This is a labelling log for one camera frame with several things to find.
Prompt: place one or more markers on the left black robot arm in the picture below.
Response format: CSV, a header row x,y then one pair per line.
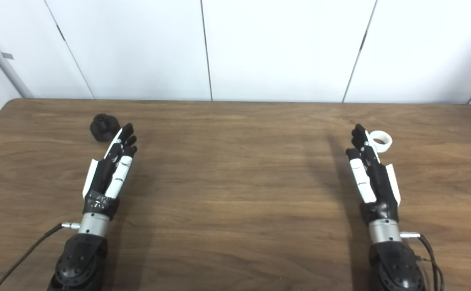
x,y
79,258

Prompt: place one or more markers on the round black part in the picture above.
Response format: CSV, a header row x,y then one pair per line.
x,y
104,128

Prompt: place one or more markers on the grey wall corner post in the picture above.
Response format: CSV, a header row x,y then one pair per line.
x,y
5,60

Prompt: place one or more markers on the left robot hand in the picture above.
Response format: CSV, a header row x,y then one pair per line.
x,y
102,178

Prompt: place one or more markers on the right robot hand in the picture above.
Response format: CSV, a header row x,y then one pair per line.
x,y
379,186

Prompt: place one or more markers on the small grey post tag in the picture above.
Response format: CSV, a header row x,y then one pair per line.
x,y
7,55

